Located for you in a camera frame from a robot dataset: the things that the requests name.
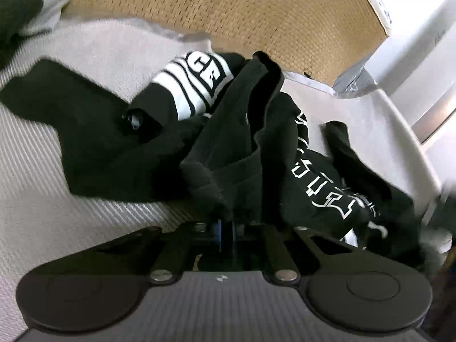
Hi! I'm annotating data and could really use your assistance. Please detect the woven tan mattress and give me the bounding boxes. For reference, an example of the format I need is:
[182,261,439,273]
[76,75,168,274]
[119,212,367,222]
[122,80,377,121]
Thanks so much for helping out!
[7,0,392,88]

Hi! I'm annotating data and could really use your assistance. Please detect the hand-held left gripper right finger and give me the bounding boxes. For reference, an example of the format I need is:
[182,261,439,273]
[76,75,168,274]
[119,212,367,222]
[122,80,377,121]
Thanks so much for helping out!
[231,221,357,286]

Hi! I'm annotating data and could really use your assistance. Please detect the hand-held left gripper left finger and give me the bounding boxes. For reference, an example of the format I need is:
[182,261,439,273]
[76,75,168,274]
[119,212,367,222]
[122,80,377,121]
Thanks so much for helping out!
[96,221,225,286]

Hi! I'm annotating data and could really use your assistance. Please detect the folded black garment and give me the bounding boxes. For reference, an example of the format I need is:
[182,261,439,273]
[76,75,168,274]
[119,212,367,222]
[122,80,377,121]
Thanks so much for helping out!
[0,0,43,65]

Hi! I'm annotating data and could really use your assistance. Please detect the black white printed t-shirt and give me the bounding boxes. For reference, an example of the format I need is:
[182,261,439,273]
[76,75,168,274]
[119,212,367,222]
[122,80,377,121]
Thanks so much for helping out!
[0,52,439,268]

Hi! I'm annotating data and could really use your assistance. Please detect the folded grey garment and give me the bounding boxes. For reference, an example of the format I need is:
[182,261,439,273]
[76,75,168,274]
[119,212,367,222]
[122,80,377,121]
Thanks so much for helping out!
[0,0,74,38]

